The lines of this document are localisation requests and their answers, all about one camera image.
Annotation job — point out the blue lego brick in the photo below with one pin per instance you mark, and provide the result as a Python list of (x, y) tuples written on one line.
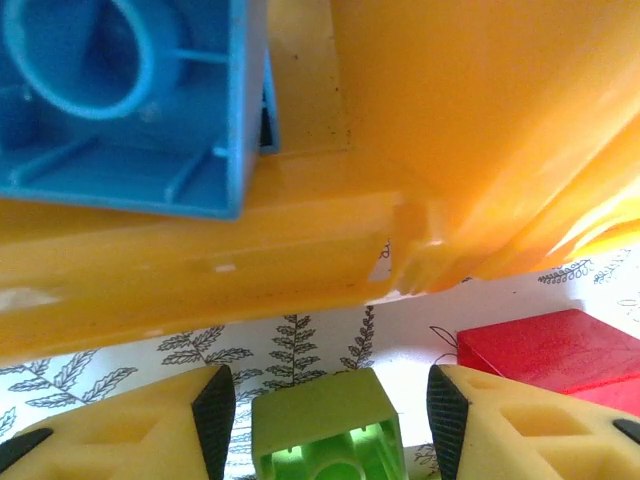
[(125, 150)]

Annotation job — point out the square red lego brick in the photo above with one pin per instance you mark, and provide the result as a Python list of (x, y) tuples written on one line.
[(540, 350)]

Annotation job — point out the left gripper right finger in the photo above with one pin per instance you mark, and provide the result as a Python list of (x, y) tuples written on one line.
[(525, 440)]

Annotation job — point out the orange plastic bin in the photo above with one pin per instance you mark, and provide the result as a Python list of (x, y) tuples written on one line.
[(500, 125), (200, 260)]

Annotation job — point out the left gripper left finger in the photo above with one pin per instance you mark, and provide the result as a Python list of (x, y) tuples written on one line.
[(125, 440)]

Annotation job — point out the small green lego brick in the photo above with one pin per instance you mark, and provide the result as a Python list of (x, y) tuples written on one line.
[(320, 405)]

